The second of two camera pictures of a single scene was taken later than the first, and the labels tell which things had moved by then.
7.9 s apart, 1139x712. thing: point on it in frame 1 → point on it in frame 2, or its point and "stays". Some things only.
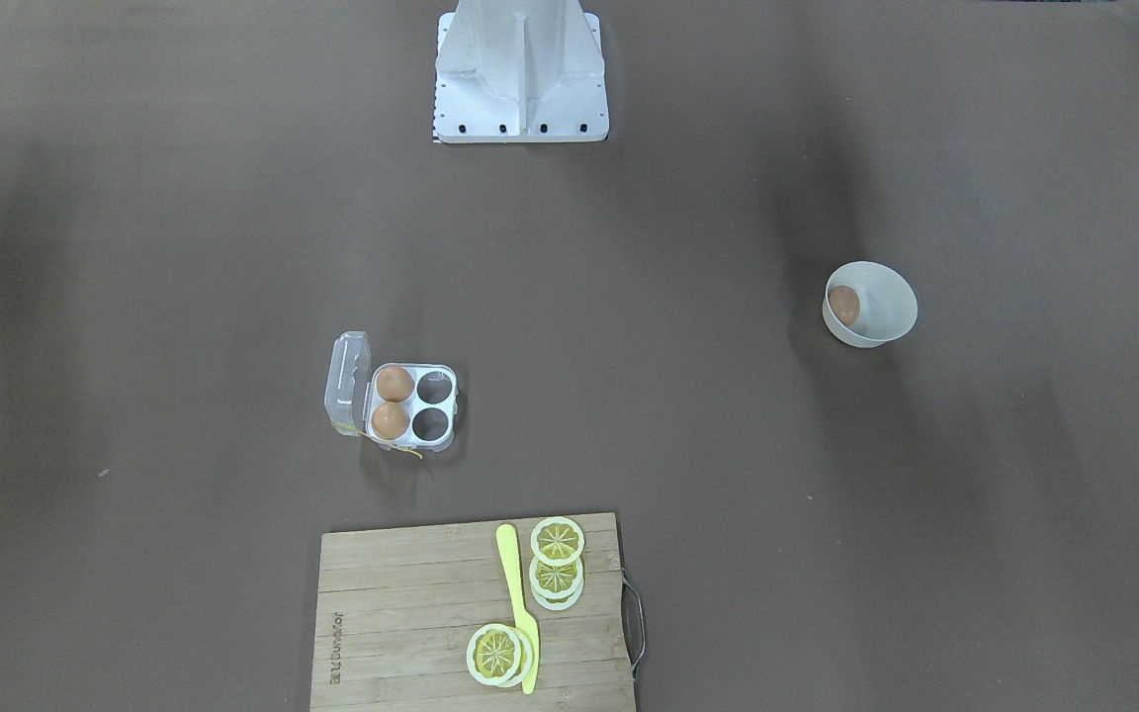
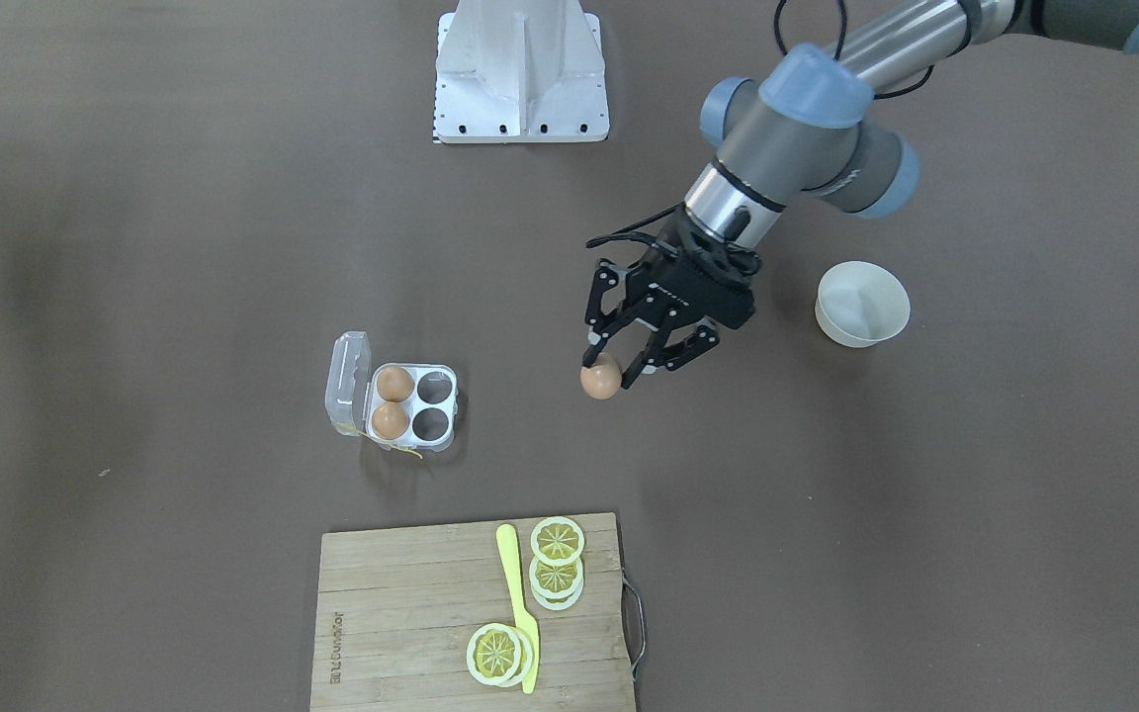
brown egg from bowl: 845,304 → 602,380
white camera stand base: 519,71 stays
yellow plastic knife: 507,542 stays
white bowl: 888,304 stays
